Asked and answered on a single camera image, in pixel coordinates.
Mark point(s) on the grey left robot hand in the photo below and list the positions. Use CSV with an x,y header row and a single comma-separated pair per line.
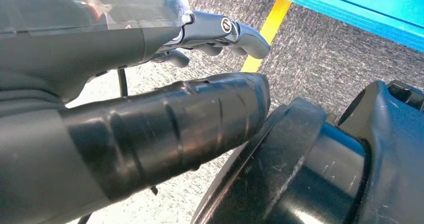
x,y
82,34

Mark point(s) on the blue metal shelf rack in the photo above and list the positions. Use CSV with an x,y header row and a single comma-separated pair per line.
x,y
348,4

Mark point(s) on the yellow floor tape square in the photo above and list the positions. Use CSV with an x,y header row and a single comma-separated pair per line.
x,y
268,30

